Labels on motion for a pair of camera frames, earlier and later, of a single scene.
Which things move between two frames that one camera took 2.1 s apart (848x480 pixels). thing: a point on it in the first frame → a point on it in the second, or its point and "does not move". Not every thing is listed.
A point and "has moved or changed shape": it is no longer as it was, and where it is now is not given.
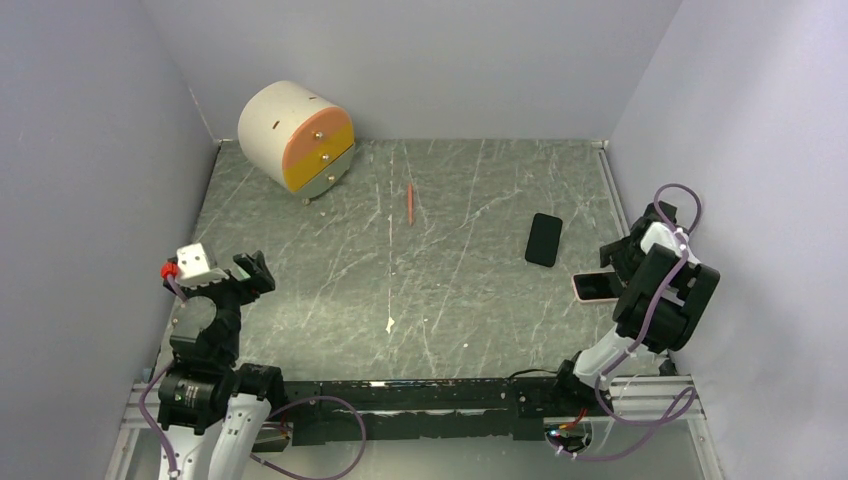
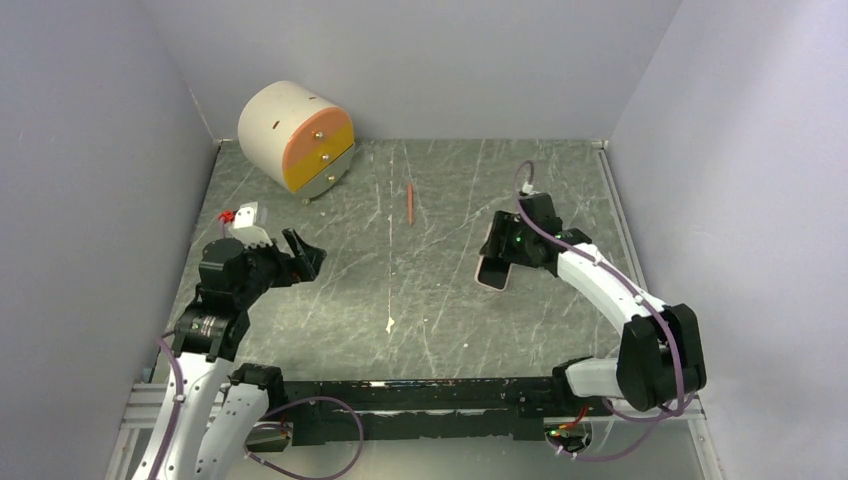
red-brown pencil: x=410 y=204 does not move
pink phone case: x=598 y=300 has moved or changed shape
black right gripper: x=614 y=254 → x=502 y=223
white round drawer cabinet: x=296 y=139 does not move
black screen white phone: x=598 y=286 has moved or changed shape
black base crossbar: x=395 y=409 does not move
